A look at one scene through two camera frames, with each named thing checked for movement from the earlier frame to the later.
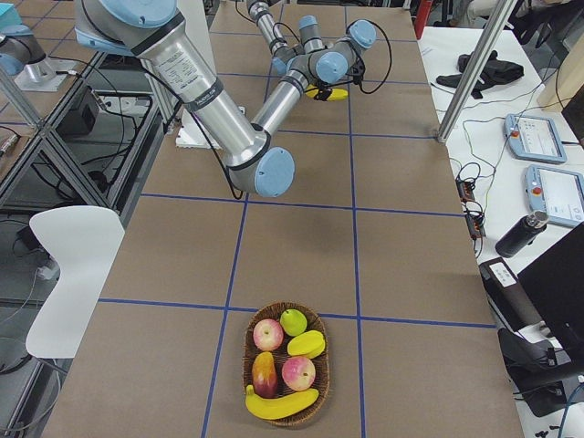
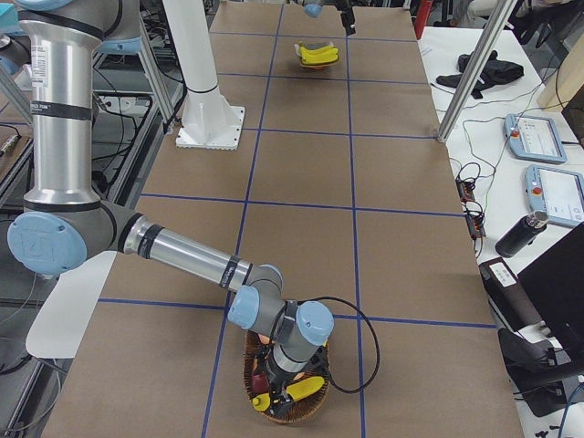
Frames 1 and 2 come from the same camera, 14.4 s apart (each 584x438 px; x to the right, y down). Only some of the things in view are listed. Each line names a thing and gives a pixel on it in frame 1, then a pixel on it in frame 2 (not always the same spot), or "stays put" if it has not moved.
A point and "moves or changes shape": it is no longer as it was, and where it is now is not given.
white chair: [83, 241] stays put
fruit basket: [286, 363] stays put
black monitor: [555, 282] stays put
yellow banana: [267, 409] → [294, 391]
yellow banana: [336, 95] moves or changes shape
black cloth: [495, 70] stays put
